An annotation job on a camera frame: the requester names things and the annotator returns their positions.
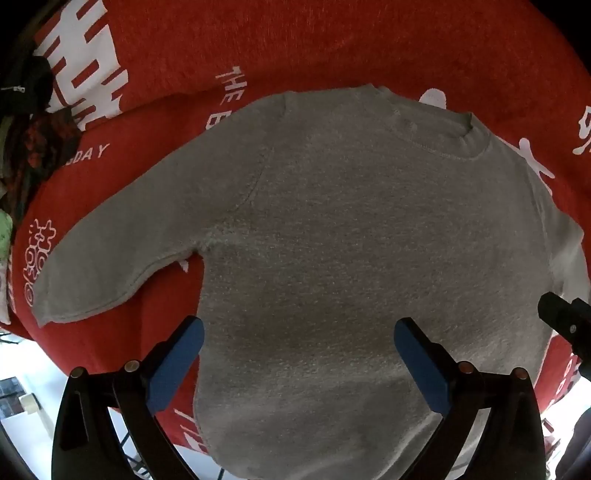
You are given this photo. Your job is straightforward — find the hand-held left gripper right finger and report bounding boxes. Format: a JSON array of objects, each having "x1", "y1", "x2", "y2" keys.
[{"x1": 394, "y1": 317, "x2": 547, "y2": 480}]

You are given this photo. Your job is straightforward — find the grey sweater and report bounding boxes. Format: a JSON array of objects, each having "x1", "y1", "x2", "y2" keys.
[{"x1": 32, "y1": 84, "x2": 591, "y2": 480}]

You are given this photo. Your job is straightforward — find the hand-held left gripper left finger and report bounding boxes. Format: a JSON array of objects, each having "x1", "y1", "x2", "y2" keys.
[{"x1": 52, "y1": 316, "x2": 205, "y2": 480}]

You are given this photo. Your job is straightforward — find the black bag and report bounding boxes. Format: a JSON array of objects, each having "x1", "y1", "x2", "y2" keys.
[{"x1": 0, "y1": 55, "x2": 55, "y2": 116}]

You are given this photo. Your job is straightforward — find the red printed blanket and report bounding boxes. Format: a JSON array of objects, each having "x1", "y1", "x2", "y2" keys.
[{"x1": 0, "y1": 0, "x2": 591, "y2": 464}]

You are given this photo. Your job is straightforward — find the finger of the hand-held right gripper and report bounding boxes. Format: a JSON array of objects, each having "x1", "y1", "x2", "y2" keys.
[{"x1": 538, "y1": 292, "x2": 591, "y2": 358}]

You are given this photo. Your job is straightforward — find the green cloth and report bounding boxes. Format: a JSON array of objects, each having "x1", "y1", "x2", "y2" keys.
[{"x1": 0, "y1": 208, "x2": 14, "y2": 259}]

